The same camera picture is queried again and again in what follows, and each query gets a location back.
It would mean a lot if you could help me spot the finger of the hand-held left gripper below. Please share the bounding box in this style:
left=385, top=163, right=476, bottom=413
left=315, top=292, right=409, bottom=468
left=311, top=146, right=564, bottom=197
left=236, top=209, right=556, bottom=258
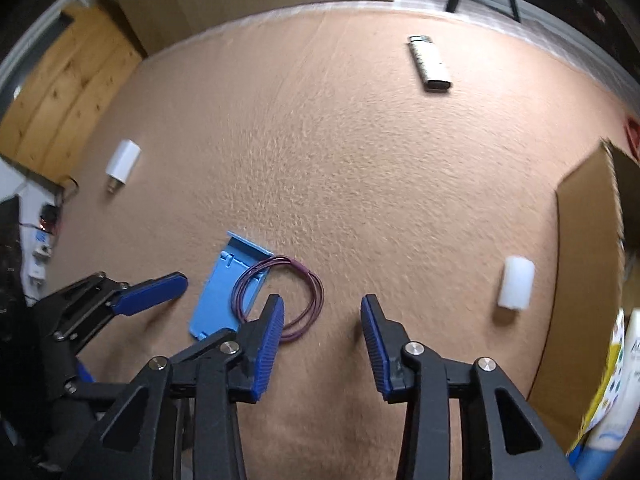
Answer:
left=65, top=362, right=133, bottom=406
left=52, top=271, right=189, bottom=341

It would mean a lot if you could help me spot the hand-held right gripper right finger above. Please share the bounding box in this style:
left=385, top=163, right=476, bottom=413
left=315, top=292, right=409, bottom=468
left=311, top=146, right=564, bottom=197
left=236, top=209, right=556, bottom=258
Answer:
left=360, top=294, right=576, bottom=480

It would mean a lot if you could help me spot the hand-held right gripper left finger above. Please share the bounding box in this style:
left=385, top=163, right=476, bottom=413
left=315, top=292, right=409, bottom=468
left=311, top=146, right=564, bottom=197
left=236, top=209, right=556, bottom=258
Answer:
left=55, top=294, right=286, bottom=480

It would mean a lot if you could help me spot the blue plastic holder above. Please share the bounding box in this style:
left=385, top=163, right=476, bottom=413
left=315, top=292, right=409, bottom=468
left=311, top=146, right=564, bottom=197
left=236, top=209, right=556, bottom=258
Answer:
left=189, top=231, right=275, bottom=342

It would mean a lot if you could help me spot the purple wire loop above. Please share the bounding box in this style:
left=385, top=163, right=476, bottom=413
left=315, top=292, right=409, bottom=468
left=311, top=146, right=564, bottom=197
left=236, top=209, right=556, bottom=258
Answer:
left=234, top=256, right=325, bottom=343

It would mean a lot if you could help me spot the white patterned tissue pack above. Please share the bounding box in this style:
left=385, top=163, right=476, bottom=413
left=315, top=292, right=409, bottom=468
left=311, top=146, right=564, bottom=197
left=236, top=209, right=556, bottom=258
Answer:
left=565, top=307, right=628, bottom=456

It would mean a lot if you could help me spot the light blue and white tube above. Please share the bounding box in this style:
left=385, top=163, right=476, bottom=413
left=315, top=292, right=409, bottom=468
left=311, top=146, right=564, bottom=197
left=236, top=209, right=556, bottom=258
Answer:
left=582, top=307, right=640, bottom=480

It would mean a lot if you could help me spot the white power strip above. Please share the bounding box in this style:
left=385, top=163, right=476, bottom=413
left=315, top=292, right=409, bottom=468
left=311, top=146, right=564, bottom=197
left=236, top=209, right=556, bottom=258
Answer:
left=27, top=230, right=56, bottom=281

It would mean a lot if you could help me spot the white charger plug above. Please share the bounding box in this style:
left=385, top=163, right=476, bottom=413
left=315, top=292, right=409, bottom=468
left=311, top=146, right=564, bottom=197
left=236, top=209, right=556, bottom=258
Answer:
left=105, top=139, right=142, bottom=193

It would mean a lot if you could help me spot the white plastic roll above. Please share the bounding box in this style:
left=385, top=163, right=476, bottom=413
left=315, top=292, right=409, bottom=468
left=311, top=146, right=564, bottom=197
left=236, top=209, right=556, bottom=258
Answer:
left=496, top=256, right=536, bottom=311

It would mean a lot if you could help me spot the brown table mat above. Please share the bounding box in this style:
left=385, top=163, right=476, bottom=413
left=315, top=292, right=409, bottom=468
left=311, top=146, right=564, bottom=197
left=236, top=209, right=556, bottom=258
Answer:
left=47, top=0, right=640, bottom=480

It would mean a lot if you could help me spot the white patterned lighter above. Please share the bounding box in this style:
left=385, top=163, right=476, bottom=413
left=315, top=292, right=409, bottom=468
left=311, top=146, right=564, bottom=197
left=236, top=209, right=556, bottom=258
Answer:
left=407, top=35, right=452, bottom=93

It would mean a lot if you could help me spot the red packet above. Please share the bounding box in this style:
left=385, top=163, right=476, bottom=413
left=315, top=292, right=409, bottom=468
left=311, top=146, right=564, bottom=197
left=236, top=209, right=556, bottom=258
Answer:
left=624, top=117, right=640, bottom=161

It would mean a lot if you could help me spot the thin dark cable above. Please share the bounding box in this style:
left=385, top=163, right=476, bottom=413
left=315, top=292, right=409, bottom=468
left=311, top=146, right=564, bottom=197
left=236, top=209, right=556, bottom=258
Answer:
left=60, top=175, right=81, bottom=206

